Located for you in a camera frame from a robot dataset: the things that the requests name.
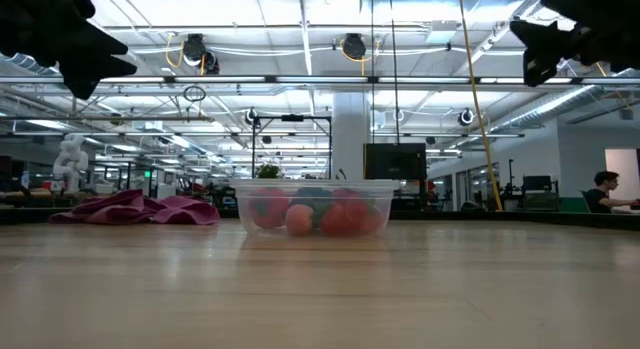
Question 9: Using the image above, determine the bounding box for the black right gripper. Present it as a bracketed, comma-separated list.
[509, 0, 640, 88]

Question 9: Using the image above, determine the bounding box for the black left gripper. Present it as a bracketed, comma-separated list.
[0, 0, 138, 102]

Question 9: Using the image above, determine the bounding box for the small ridged peach toy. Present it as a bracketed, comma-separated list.
[284, 203, 316, 238]

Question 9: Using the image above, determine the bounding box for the red strawberry toy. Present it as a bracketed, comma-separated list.
[319, 201, 354, 238]

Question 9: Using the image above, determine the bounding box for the clear plastic tupperware container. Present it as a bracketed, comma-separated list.
[229, 178, 401, 239]

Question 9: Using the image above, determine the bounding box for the black desk monitor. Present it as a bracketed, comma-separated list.
[522, 174, 560, 211]

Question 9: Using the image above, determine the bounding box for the magenta cloth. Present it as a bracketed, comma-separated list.
[48, 188, 222, 227]

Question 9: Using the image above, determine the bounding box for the person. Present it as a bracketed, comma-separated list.
[584, 170, 640, 215]

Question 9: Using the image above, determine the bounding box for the black hanging monitor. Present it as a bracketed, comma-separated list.
[363, 142, 428, 182]

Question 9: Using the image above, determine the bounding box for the green potted plant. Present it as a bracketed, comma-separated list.
[254, 163, 282, 180]

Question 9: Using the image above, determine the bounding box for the white building column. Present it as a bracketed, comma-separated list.
[332, 91, 371, 181]

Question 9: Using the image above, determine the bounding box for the yellow hanging cable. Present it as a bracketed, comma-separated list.
[457, 0, 504, 213]

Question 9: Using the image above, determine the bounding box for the black cable loop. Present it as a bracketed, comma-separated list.
[182, 83, 207, 103]

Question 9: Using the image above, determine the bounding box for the thin black hanging cable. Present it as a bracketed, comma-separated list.
[388, 0, 400, 146]
[369, 0, 377, 145]

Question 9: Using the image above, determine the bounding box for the black metal stand frame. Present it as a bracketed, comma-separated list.
[251, 114, 333, 180]

